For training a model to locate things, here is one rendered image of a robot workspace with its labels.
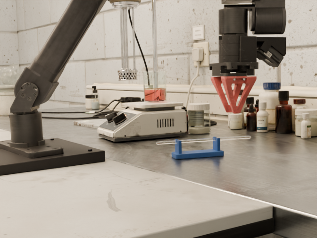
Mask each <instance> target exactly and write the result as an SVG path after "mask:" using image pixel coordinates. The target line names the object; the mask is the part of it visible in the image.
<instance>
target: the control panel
mask: <svg viewBox="0 0 317 238"><path fill-rule="evenodd" d="M122 112H123V111H120V112H119V113H117V115H118V114H120V113H122ZM124 114H125V115H126V118H127V119H126V120H125V121H124V122H122V123H121V124H118V125H116V124H115V123H114V122H111V123H108V120H107V121H106V122H104V123H103V124H101V125H100V126H99V127H101V128H105V129H108V130H112V131H114V130H115V129H117V128H118V127H120V126H121V125H123V124H124V123H126V122H127V121H128V120H130V119H131V118H133V117H134V116H135V115H137V114H134V113H129V112H124Z"/></svg>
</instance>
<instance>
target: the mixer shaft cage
mask: <svg viewBox="0 0 317 238"><path fill-rule="evenodd" d="M132 27H133V70H131V69H130V68H129V63H128V34H127V8H124V9H122V8H120V35H121V63H122V69H121V70H118V71H117V72H118V78H119V79H118V81H126V80H137V72H138V70H137V69H136V64H135V33H134V8H132Z"/></svg>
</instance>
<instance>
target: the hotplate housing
mask: <svg viewBox="0 0 317 238"><path fill-rule="evenodd" d="M122 111H123V112H129V113H134V114H137V115H135V116H134V117H133V118H131V119H130V120H128V121H127V122H126V123H124V124H123V125H121V126H120V127H118V128H117V129H115V130H114V131H112V130H108V129H105V128H101V127H99V128H98V129H97V133H99V137H102V138H105V139H107V140H110V141H113V142H123V141H132V140H143V139H154V138H164V137H180V136H186V133H185V132H187V119H186V111H185V110H183V109H176V108H175V107H161V108H145V109H141V108H135V107H134V109H126V110H122Z"/></svg>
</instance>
